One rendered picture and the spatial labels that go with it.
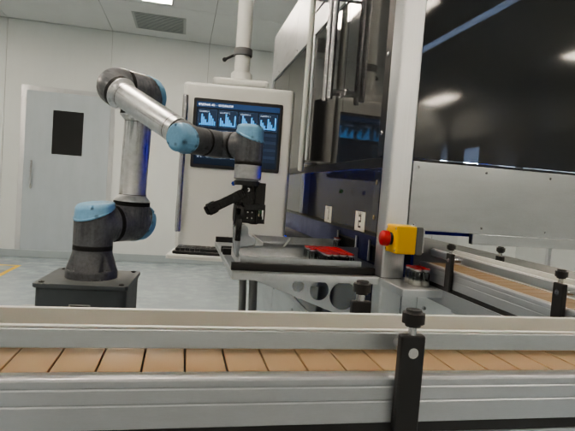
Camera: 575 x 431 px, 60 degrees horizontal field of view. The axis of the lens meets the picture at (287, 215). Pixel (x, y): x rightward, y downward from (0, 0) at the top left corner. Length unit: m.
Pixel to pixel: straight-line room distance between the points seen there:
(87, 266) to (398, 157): 0.94
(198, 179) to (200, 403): 1.87
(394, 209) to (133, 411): 1.02
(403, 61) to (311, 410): 1.08
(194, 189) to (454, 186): 1.24
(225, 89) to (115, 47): 4.83
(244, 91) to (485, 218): 1.26
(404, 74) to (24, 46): 6.24
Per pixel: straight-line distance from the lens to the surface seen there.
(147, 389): 0.46
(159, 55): 7.01
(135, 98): 1.48
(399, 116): 1.38
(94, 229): 1.57
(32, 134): 7.07
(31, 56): 7.22
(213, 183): 2.28
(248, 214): 1.36
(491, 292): 1.14
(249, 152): 1.34
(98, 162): 6.88
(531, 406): 0.59
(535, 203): 1.59
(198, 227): 2.29
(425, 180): 1.40
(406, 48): 1.42
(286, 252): 1.61
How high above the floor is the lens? 1.10
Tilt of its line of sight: 3 degrees down
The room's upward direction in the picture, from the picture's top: 4 degrees clockwise
